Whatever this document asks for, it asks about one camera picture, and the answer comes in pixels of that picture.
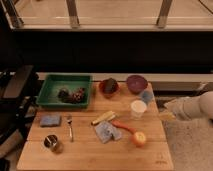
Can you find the blue sponge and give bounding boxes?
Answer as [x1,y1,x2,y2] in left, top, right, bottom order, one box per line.
[40,115,61,127]

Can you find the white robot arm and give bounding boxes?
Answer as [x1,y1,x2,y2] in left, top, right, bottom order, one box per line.
[164,91,213,120]

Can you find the green plastic tray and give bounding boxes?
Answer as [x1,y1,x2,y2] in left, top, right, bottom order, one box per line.
[36,74,92,109]

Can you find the red bowl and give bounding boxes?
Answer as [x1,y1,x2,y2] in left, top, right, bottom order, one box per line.
[99,80,119,98]

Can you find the dark brown object in bowl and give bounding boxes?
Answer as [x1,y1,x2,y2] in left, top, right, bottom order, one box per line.
[104,78,117,93]

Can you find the purple bowl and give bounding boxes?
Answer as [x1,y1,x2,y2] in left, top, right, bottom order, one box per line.
[126,75,148,94]

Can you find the yellow banana piece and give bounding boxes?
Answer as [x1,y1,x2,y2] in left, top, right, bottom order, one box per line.
[91,111,116,125]

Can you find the orange carrot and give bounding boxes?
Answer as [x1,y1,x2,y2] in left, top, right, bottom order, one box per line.
[111,121,135,134]

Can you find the white plastic cup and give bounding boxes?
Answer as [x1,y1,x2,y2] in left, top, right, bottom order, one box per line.
[130,100,147,119]

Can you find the small blue cup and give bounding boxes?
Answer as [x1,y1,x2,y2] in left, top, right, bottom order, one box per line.
[140,90,153,104]

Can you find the dark pine cone left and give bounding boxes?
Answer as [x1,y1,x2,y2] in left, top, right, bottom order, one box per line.
[57,88,69,100]

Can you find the blue grey cloth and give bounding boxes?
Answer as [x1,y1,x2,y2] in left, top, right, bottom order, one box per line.
[95,121,122,143]

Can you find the wooden cutting board table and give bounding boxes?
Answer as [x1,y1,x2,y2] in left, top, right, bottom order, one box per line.
[17,82,174,171]

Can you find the yellow red apple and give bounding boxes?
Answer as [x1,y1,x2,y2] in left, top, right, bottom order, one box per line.
[132,132,147,147]

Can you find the small metal cup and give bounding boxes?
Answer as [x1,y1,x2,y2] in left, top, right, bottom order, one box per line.
[44,134,63,154]

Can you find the black chair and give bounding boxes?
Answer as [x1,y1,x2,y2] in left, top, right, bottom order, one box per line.
[0,65,38,158]

